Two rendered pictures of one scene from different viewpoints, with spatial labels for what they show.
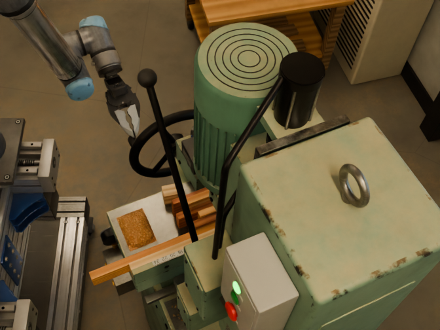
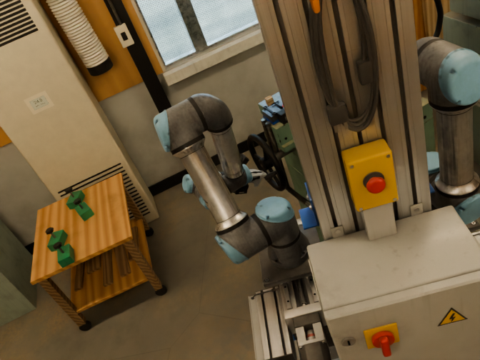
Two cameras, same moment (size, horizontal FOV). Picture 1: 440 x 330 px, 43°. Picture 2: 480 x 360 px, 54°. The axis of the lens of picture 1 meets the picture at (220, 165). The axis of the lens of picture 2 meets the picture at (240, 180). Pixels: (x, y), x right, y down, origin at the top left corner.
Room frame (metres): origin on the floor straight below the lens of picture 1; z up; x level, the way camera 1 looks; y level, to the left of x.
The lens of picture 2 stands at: (0.63, 1.81, 2.04)
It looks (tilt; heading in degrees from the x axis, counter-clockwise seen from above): 37 degrees down; 285
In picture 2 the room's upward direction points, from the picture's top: 22 degrees counter-clockwise
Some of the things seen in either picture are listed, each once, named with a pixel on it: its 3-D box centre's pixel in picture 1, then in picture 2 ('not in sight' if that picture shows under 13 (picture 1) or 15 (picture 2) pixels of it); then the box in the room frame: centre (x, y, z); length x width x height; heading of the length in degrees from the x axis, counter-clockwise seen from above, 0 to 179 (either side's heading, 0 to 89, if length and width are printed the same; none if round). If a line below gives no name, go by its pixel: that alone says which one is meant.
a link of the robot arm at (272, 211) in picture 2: not in sight; (275, 219); (0.87, 0.69, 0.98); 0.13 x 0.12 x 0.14; 28
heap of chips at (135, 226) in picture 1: (136, 227); not in sight; (0.61, 0.19, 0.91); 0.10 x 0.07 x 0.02; 29
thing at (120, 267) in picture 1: (209, 231); not in sight; (0.61, 0.01, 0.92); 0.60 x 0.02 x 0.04; 119
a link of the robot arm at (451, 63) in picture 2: not in sight; (454, 141); (0.32, 0.76, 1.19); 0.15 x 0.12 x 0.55; 110
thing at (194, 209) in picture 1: (221, 203); not in sight; (0.68, -0.01, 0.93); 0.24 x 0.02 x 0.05; 119
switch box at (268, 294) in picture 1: (255, 292); not in sight; (0.29, -0.06, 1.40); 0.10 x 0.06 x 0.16; 29
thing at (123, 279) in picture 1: (122, 268); not in sight; (0.63, 0.26, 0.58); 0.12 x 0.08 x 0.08; 29
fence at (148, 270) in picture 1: (249, 229); not in sight; (0.62, -0.08, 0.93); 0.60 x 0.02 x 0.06; 119
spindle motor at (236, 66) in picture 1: (241, 117); not in sight; (0.63, -0.03, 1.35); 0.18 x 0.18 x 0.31
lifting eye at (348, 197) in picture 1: (353, 186); not in sight; (0.38, -0.17, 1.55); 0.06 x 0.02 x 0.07; 29
